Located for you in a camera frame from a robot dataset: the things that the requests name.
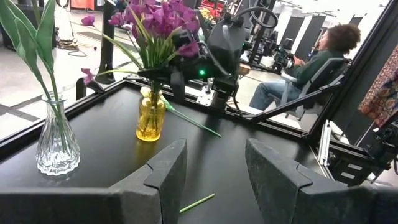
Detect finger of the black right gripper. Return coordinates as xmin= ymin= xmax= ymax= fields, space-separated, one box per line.
xmin=138 ymin=67 xmax=175 ymax=78
xmin=170 ymin=70 xmax=187 ymax=102

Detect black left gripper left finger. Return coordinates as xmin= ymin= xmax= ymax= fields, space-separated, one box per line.
xmin=0 ymin=139 xmax=188 ymax=224

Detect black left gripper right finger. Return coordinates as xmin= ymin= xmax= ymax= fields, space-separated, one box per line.
xmin=245 ymin=139 xmax=398 ymax=224

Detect yellow artificial tulip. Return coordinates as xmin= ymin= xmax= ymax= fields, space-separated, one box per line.
xmin=139 ymin=86 xmax=222 ymax=138

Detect green artificial flower stem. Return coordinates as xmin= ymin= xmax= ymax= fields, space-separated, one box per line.
xmin=179 ymin=193 xmax=216 ymax=214

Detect yellow glass vase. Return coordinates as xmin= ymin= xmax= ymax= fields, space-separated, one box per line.
xmin=136 ymin=90 xmax=167 ymax=142

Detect clear glass vase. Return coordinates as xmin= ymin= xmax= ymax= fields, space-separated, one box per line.
xmin=35 ymin=93 xmax=81 ymax=177

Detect black box white labels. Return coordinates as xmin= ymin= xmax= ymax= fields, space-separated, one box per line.
xmin=328 ymin=146 xmax=385 ymax=187

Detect black table clamp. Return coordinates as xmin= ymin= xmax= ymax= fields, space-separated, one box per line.
xmin=76 ymin=77 xmax=106 ymax=101

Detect person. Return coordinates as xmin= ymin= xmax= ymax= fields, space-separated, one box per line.
xmin=248 ymin=23 xmax=361 ymax=111

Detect orange hanging cloth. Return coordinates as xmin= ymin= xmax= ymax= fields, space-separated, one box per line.
xmin=70 ymin=0 xmax=96 ymax=11

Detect grey office chair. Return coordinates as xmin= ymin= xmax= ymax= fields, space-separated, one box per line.
xmin=279 ymin=57 xmax=352 ymax=121

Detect red patterned hanging cloth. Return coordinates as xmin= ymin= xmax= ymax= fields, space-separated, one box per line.
xmin=357 ymin=45 xmax=398 ymax=128

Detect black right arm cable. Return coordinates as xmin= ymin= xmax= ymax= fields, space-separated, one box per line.
xmin=234 ymin=6 xmax=279 ymax=30

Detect black floor post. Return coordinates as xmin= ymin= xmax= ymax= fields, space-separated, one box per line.
xmin=95 ymin=0 xmax=118 ymax=85

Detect silver aluminium rail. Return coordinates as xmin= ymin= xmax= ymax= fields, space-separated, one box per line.
xmin=317 ymin=119 xmax=335 ymax=180

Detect black aluminium table frame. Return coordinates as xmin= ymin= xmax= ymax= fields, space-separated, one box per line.
xmin=0 ymin=0 xmax=398 ymax=187

